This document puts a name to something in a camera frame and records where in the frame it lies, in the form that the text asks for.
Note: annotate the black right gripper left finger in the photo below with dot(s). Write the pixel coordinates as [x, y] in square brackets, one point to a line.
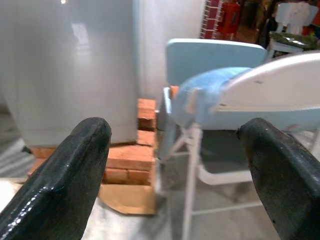
[57, 190]

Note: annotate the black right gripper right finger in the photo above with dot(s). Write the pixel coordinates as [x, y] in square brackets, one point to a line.
[287, 180]

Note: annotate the grey fridge door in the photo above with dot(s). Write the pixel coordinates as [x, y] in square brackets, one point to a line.
[75, 75]

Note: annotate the red brick stack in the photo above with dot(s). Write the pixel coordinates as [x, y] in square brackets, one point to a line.
[130, 160]

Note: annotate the white folding chair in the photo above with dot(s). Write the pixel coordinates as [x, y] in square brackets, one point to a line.
[275, 82]

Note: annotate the light blue cloth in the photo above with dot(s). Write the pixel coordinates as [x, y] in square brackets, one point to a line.
[207, 82]

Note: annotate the white table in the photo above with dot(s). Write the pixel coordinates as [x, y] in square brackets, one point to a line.
[277, 46]

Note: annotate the green cloth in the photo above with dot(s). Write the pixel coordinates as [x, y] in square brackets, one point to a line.
[292, 37]

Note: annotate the light blue plastic chair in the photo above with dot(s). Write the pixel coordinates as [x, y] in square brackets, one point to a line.
[212, 55]

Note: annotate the white hanging shirt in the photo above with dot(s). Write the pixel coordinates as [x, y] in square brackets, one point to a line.
[295, 15]

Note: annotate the red hanging garment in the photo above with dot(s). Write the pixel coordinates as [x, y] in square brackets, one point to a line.
[228, 15]

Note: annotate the red white grid panel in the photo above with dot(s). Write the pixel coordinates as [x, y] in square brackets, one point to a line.
[211, 17]

